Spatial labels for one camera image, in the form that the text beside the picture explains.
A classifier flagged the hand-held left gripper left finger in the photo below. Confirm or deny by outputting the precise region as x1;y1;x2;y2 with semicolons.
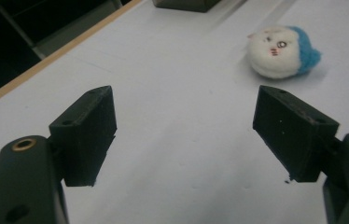
0;85;118;224

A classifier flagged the white and blue plush toy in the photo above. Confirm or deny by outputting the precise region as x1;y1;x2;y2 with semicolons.
245;25;322;80

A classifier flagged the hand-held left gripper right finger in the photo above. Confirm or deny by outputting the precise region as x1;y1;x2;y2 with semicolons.
252;85;349;224

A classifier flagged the grey metal stand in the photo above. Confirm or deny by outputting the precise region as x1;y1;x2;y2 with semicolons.
0;0;124;60

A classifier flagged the dark box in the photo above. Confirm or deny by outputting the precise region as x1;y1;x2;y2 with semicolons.
151;0;222;14

